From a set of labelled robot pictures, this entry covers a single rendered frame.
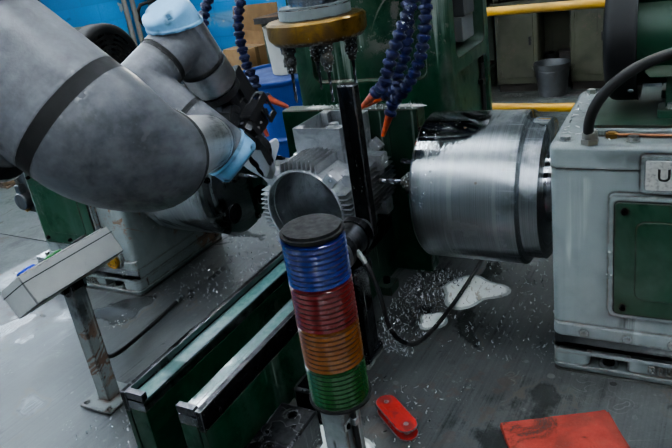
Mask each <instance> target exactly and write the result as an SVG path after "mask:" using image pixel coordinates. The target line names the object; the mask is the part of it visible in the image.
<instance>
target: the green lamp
mask: <svg viewBox="0 0 672 448"><path fill-rule="evenodd" d="M305 369H306V374H307V379H308V384H309V389H310V395H311V398H312V400H313V402H314V403H315V404H316V405H317V406H318V407H320V408H322V409H325V410H329V411H342V410H347V409H350V408H353V407H355V406H357V405H358V404H360V403H361V402H362V401H363V400H364V399H365V398H366V396H367V395H368V392H369V382H368V374H367V369H366V361H365V356H363V358H362V360H361V361H360V363H359V364H358V365H356V366H355V367H354V368H352V369H350V370H348V371H345V372H343V373H339V374H332V375H323V374H318V373H315V372H312V371H311V370H309V369H308V368H307V367H306V366H305Z"/></svg>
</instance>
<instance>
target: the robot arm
mask: <svg viewBox="0 0 672 448"><path fill-rule="evenodd" d="M142 24H143V26H144V27H145V31H146V33H147V34H148V35H147V36H146V37H145V38H144V39H143V41H142V43H141V44H140V45H139V46H138V47H137V48H136V49H135V50H134V51H133V52H132V53H131V54H130V55H129V56H128V57H127V58H126V59H125V60H124V61H123V62H122V63H121V64H120V63H118V62H117V61H116V60H115V59H113V58H112V57H111V56H109V55H108V54H107V53H106V52H104V51H103V50H102V49H100V48H99V47H98V46H97V45H95V44H94V43H93V42H91V41H90V40H89V39H88V38H86V37H85V36H84V35H82V34H81V33H80V32H78V31H77V30H76V29H75V28H73V27H72V26H71V25H69V24H68V23H67V22H66V21H64V20H63V19H62V18H60V17H59V16H58V15H57V14H55V13H54V12H53V11H51V10H50V9H49V8H48V7H46V6H45V5H44V4H42V3H41V2H40V0H0V183H3V182H8V181H12V180H15V179H16V178H18V177H19V176H20V175H21V174H22V173H23V172H24V173H26V174H27V175H28V176H30V177H31V178H32V179H34V180H36V181H37V182H39V183H40V184H42V185H43V186H45V187H46V188H47V189H49V190H51V191H53V192H55V193H57V194H59V195H61V196H63V197H66V198H68V199H71V200H74V201H76V202H79V203H82V204H85V205H89V206H93V207H97V208H101V209H107V210H114V211H122V212H134V213H142V212H156V211H161V210H165V209H169V208H172V207H174V206H176V205H178V204H180V203H182V202H184V201H185V200H187V199H188V198H190V197H191V196H192V195H193V194H194V193H195V192H196V191H197V190H198V189H199V188H200V186H201V185H202V183H203V182H204V180H205V177H206V175H207V174H210V175H212V176H215V177H217V178H218V179H220V180H221V181H223V182H230V181H231V180H232V179H233V178H234V177H235V176H236V175H237V173H238V172H239V171H240V170H241V168H242V167H243V166H244V167H246V168H247V169H248V170H250V171H252V172H253V173H255V174H257V175H259V176H260V177H263V178H266V179H272V178H273V176H274V174H275V159H276V156H277V152H278V149H279V142H278V140H277V139H276V138H274V139H272V140H271V141H269V140H268V139H267V138H266V137H265V136H262V135H261V134H262V132H263V131H265V129H266V127H267V125H268V123H269V122H268V121H270V123H272V122H273V120H274V118H275V116H276V114H277V112H276V111H275V109H274V107H273V106H272V104H271V102H270V101H269V99H268V97H267V96H266V94H265V92H264V91H255V90H254V88H253V87H252V85H251V84H250V82H249V80H248V79H247V77H246V75H245V74H244V72H243V71H242V69H241V67H240V66H239V65H235V66H231V64H230V62H229V61H228V59H227V58H226V56H225V54H224V53H223V51H222V50H221V49H220V47H219V46H218V44H217V42H216V41H215V39H214V38H213V36H212V34H211V33H210V31H209V29H208V28H207V26H206V25H205V23H204V21H203V18H202V16H201V15H200V14H199V13H198V12H197V10H196V9H195V7H194V6H193V4H191V3H190V1H189V0H157V1H155V2H154V3H153V4H151V5H150V6H149V7H148V8H147V9H146V11H145V14H144V15H143V16H142ZM182 80H183V82H184V83H185V84H186V86H187V87H188V89H189V90H188V89H187V88H186V87H184V86H183V85H182V84H180V82H181V81H182ZM258 95H260V96H259V98H258V99H257V100H256V99H254V98H255V97H257V96H258ZM265 101H267V103H268V104H269V106H270V108H271V109H272V111H271V113H270V115H268V112H269V111H268V110H267V108H264V106H263V105H264V103H265ZM266 116H267V117H266ZM267 118H268V119H269V120H268V119H267Z"/></svg>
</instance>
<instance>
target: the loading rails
mask: <svg viewBox="0 0 672 448"><path fill-rule="evenodd" d="M378 220H379V221H378V222H377V228H378V233H377V234H376V235H375V236H374V240H373V243H372V245H371V246H370V247H369V248H368V249H367V251H365V252H364V253H362V254H363V255H364V256H365V257H369V258H371V262H372V270H373V273H374V275H375V277H376V279H377V281H378V284H379V286H380V289H381V292H382V295H386V296H392V295H393V294H394V293H395V291H396V290H397V289H398V287H399V281H398V278H391V276H392V274H393V273H394V272H395V271H396V269H397V268H398V267H397V259H396V251H395V243H394V235H393V226H392V218H391V213H389V214H388V215H384V216H383V217H378ZM305 374H306V369H305V364H304V359H303V354H302V349H301V344H300V339H299V333H298V328H297V324H296V319H295V313H294V308H293V302H292V297H291V292H290V287H289V283H288V278H287V273H286V268H285V263H284V257H283V252H282V251H280V252H279V253H278V254H277V255H276V256H275V257H274V258H272V259H271V260H270V261H269V262H268V263H267V264H265V265H264V266H263V267H262V268H261V269H260V270H259V271H257V272H256V273H255V274H254V275H253V276H252V277H250V278H249V279H248V280H247V281H246V282H245V283H244V284H242V285H241V286H240V287H239V288H238V289H237V290H235V291H234V292H233V293H232V294H231V295H230V296H229V297H227V298H226V299H225V300H224V301H223V302H222V303H220V304H219V305H218V306H217V307H216V308H215V309H214V310H212V311H211V312H210V313H209V314H208V315H207V316H205V317H204V318H203V319H202V320H201V321H200V322H199V323H197V324H196V325H195V326H194V327H193V328H192V329H190V330H189V331H188V332H187V333H186V334H185V335H184V336H182V337H181V338H180V339H179V340H178V341H177V342H175V343H174V344H173V345H172V346H171V347H170V348H168V349H167V350H166V351H165V352H164V353H163V354H162V355H160V356H159V357H158V358H157V359H156V360H155V361H153V362H152V363H151V364H150V365H149V366H148V367H147V368H145V369H144V370H143V371H142V372H141V373H140V374H138V375H137V376H136V377H135V378H134V379H133V380H132V381H130V382H129V383H128V384H127V385H126V386H125V387H123V388H122V389H121V390H120V391H119V392H120V395H121V398H122V401H123V404H124V407H125V409H126V412H127V415H128V418H129V422H130V425H131V428H132V431H133V434H134V437H135V440H136V443H137V446H138V448H185V447H186V445H187V447H188V448H245V447H246V446H247V444H248V443H249V442H250V441H251V440H252V438H253V437H254V436H255V435H256V433H257V432H258V431H259V430H260V429H261V427H262V426H263V425H264V424H265V423H266V422H267V421H268V419H269V418H270V416H271V415H272V414H273V413H274V411H275V410H276V409H277V408H278V406H279V405H280V404H281V403H286V404H289V403H290V402H291V401H292V400H293V398H296V397H295V393H294V387H295V386H296V384H297V383H298V382H299V381H300V380H301V378H302V377H303V376H304V375H305Z"/></svg>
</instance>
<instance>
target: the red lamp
mask: <svg viewBox="0 0 672 448"><path fill-rule="evenodd" d="M353 285H354V283H353V277H352V273H351V276H350V277H349V279H348V280H347V281H346V282H344V283H343V284H341V285H340V286H338V287H336V288H333V289H330V290H327V291H322V292H303V291H299V290H296V289H294V288H292V287H291V286H290V285H289V287H290V292H291V297H292V302H293V308H294V313H295V319H296V324H297V326H298V327H299V328H300V329H301V330H302V331H304V332H307V333H310V334H316V335H325V334H332V333H335V332H338V331H341V330H343V329H345V328H347V327H349V326H350V325H351V324H352V323H353V322H354V321H355V320H356V318H357V316H358V310H357V305H356V297H355V291H354V286H353Z"/></svg>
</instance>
